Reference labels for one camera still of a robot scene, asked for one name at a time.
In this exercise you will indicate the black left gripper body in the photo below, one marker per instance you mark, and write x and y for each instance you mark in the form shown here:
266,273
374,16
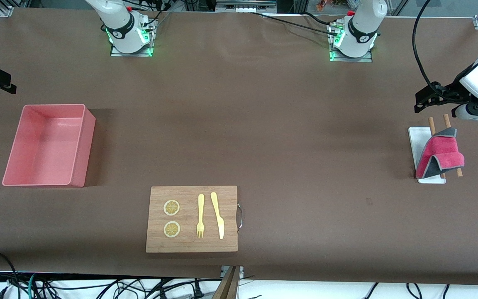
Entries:
450,92

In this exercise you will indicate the red and grey cloth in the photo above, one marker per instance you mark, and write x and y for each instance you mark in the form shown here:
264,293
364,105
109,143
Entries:
442,151

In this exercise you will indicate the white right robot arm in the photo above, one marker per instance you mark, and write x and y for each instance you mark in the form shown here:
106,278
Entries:
123,29

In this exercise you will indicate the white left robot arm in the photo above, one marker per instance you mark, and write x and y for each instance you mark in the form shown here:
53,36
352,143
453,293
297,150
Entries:
363,29

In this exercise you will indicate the brown wooden stick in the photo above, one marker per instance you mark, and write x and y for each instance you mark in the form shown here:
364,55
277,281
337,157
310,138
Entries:
431,124
447,120

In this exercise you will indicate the white rectangular tray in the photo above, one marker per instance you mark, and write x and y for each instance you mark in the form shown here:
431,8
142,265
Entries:
418,141

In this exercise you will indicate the pink plastic bin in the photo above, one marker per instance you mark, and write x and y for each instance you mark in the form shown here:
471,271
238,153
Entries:
44,141

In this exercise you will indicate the orange background object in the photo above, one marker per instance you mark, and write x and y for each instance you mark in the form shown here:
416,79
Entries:
322,5

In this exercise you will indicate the yellow lemon slice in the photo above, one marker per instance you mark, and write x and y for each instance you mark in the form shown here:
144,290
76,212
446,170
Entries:
171,207
171,229

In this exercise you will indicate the grey power strip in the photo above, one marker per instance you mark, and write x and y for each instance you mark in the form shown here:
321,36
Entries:
245,6

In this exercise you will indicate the yellow plastic fork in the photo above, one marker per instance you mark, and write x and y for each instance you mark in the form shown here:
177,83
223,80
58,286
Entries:
201,207

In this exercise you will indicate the yellow plastic knife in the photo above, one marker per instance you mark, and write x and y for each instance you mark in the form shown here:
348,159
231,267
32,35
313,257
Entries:
215,207

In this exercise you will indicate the wooden cutting board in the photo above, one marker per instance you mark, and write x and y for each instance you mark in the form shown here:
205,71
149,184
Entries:
189,245

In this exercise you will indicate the brown angled beam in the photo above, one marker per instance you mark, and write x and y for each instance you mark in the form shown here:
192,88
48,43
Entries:
227,288

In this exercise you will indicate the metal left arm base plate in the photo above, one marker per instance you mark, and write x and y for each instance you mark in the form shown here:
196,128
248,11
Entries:
353,60

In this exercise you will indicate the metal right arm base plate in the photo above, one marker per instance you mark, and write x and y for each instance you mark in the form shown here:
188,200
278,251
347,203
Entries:
133,54

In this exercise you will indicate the small metal bracket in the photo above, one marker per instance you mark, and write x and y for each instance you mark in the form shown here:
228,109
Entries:
241,272

